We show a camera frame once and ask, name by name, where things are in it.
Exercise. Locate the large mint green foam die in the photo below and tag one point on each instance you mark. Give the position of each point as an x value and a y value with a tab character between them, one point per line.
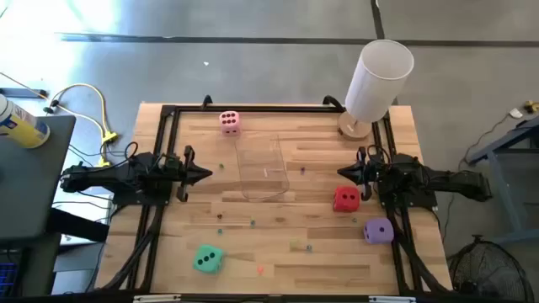
208	258

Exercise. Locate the small orange translucent die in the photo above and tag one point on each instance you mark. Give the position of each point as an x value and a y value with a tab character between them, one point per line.
260	269

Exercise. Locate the clear plastic bin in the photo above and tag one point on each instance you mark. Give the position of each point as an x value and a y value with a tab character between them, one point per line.
261	185

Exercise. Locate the large purple foam die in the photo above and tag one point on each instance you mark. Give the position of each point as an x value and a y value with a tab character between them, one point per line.
378	230

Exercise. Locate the white shade table lamp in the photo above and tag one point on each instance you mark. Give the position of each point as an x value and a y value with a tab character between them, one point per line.
379	80

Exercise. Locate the small yellow object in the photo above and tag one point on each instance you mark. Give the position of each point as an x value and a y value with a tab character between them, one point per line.
531	106

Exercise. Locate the grey side table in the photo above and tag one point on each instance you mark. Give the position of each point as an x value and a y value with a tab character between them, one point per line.
29	181

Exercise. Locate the large red foam die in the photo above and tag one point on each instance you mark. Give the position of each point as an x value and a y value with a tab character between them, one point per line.
346	199

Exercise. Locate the large pink foam die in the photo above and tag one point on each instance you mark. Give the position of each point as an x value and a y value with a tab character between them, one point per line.
230	123

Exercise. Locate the white metal bracket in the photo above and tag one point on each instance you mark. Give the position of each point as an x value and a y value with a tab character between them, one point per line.
392	299
156	298

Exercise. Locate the black aluminium table frame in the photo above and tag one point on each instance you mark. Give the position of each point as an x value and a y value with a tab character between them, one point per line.
273	109

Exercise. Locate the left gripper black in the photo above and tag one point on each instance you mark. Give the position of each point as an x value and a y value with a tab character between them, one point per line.
185	172

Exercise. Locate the computer keyboard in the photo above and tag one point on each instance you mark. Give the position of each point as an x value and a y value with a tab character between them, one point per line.
7	278

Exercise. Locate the blue metal stand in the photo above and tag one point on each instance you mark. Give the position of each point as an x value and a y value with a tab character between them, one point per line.
505	141

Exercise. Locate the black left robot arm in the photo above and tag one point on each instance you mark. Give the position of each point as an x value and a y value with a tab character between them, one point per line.
105	177

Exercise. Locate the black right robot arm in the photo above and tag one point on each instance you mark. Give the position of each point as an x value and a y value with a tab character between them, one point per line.
442	181

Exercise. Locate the yellow wipes canister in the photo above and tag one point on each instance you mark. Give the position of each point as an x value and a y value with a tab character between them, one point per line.
21	124

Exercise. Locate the white power adapter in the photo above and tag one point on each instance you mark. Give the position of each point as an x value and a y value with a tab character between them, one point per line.
515	113

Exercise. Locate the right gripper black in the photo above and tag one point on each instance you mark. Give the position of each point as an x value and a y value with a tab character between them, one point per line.
365	172

